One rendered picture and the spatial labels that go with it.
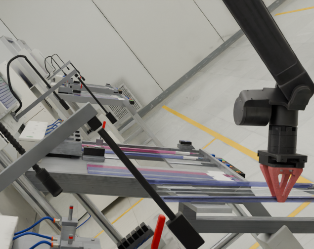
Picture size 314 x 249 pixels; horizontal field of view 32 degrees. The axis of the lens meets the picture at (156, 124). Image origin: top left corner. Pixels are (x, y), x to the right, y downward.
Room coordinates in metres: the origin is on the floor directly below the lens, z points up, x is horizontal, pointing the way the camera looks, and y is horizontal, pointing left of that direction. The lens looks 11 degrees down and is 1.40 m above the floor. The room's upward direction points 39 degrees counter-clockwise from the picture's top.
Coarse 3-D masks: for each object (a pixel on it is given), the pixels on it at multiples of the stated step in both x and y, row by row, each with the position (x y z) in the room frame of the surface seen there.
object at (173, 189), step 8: (208, 192) 1.15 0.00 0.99; (216, 192) 1.15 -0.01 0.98; (224, 192) 1.15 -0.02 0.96; (232, 192) 1.15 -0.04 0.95; (240, 192) 1.16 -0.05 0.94; (248, 192) 1.16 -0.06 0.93; (256, 192) 1.16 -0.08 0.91; (264, 192) 1.16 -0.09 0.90; (296, 192) 1.17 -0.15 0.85; (304, 192) 1.17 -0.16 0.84; (312, 192) 1.18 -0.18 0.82
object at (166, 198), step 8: (168, 200) 1.02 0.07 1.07; (176, 200) 1.03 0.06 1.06; (184, 200) 1.03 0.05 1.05; (192, 200) 1.03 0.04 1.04; (200, 200) 1.03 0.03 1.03; (208, 200) 1.03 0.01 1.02; (216, 200) 1.03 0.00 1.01; (224, 200) 1.04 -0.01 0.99; (232, 200) 1.04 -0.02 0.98; (240, 200) 1.04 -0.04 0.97; (248, 200) 1.04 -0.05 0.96; (256, 200) 1.04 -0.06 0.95; (264, 200) 1.04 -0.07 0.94; (272, 200) 1.05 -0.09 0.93; (288, 200) 1.05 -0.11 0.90; (296, 200) 1.05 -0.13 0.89; (304, 200) 1.05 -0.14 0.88; (312, 200) 1.06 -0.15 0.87
